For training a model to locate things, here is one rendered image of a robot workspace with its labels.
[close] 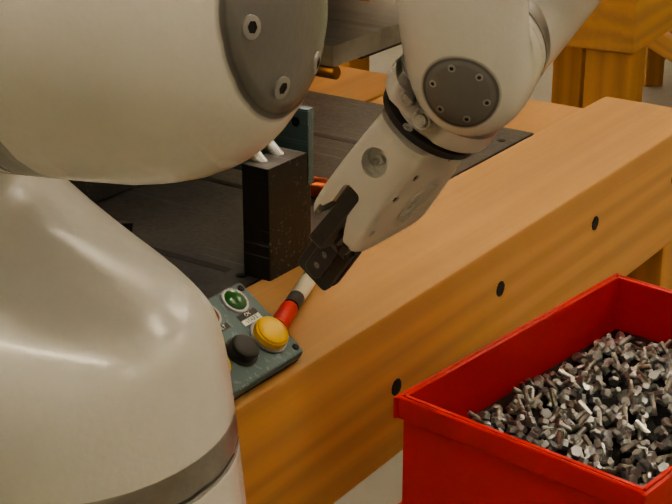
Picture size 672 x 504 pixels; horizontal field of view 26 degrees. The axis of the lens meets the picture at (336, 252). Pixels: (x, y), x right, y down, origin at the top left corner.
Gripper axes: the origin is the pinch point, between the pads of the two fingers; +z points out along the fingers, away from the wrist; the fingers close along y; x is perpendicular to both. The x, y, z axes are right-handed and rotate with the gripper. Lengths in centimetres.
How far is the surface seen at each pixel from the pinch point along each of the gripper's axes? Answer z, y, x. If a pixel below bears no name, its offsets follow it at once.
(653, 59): 155, 405, 62
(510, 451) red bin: -2.2, -2.9, -19.8
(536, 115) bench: 24, 81, 12
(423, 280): 11.6, 22.1, -2.2
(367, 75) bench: 41, 85, 36
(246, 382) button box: 10.0, -5.4, -2.2
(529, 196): 13.1, 47.8, 0.0
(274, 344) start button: 9.2, -1.0, -0.9
